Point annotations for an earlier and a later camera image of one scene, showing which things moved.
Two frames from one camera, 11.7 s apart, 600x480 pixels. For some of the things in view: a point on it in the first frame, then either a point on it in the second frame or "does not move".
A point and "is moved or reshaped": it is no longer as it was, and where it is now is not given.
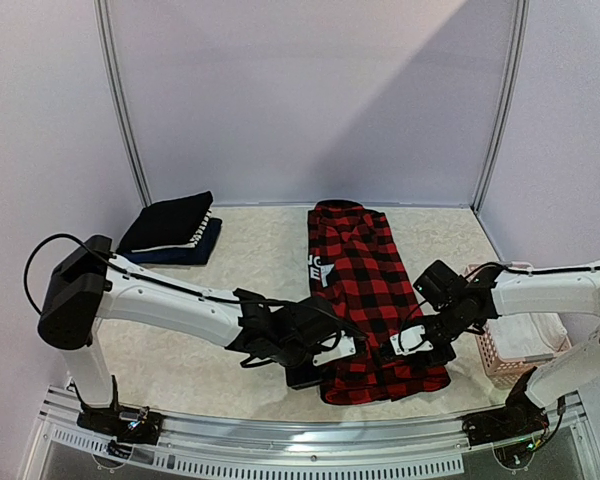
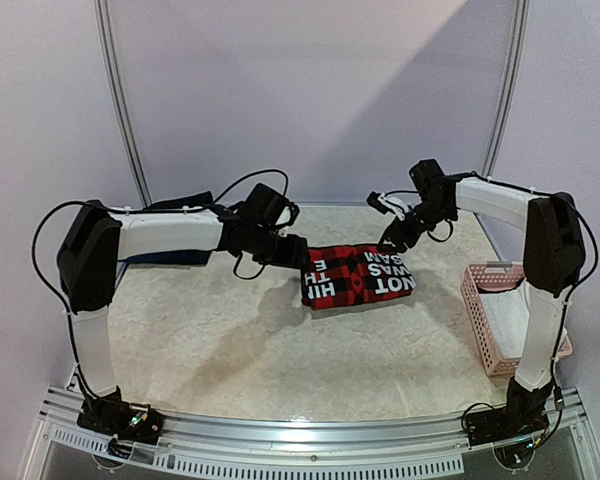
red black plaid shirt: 355,264 is moved or reshaped
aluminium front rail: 256,445 does not move
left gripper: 298,380 -> 295,256
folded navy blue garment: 192,255 does not move
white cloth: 526,334 does not move
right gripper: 431,356 -> 400,232
